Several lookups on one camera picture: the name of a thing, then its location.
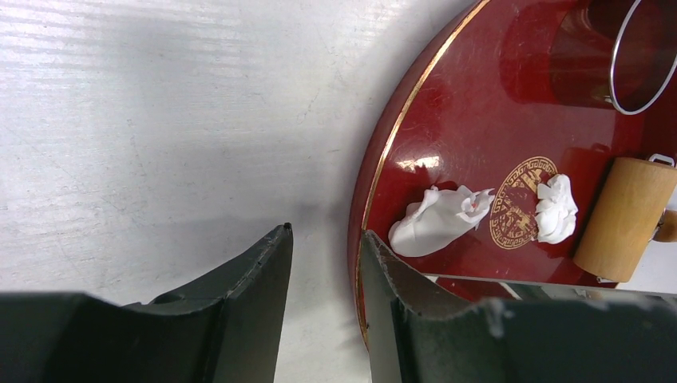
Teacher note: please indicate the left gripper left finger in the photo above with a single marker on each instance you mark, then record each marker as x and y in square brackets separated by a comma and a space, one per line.
[224, 326]

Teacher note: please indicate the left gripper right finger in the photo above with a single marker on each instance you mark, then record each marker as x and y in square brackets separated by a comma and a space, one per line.
[417, 331]

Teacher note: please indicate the white dough piece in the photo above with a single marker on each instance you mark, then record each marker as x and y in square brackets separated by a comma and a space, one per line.
[440, 218]

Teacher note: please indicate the wooden dough roller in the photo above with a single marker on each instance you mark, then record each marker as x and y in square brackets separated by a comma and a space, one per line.
[626, 216]

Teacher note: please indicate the round red lacquer tray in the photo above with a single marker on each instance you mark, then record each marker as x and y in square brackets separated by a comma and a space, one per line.
[476, 108]

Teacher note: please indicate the torn white dough scrap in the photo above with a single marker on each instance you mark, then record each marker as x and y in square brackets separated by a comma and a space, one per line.
[555, 211]

